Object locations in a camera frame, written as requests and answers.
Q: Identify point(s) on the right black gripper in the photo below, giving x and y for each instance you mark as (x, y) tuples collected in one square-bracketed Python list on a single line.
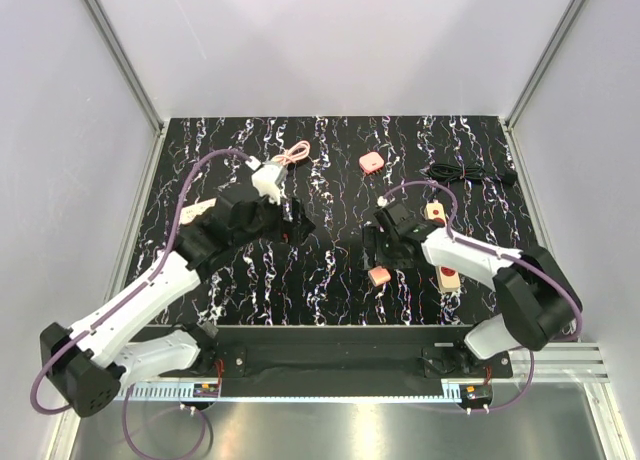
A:
[(373, 237)]

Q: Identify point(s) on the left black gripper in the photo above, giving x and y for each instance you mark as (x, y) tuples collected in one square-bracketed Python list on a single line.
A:
[(295, 232)]

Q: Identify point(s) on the pink plug adapter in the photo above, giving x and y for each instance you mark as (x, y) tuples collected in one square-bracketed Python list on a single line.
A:
[(379, 276)]

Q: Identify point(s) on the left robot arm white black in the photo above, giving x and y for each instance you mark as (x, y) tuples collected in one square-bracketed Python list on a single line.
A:
[(90, 361)]

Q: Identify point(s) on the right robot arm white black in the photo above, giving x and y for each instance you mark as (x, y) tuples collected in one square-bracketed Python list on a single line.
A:
[(535, 299)]

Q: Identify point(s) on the wooden red socket power strip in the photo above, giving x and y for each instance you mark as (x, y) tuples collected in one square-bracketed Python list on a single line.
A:
[(447, 277)]

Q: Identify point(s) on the pink square charger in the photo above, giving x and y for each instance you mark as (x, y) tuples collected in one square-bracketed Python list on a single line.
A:
[(371, 163)]

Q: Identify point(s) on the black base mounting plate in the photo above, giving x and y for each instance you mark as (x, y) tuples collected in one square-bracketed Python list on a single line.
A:
[(314, 360)]

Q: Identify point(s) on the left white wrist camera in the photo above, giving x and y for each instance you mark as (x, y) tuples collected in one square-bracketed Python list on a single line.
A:
[(268, 178)]

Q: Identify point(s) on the grey slotted cable duct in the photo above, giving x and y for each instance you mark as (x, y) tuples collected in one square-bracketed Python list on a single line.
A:
[(172, 391)]

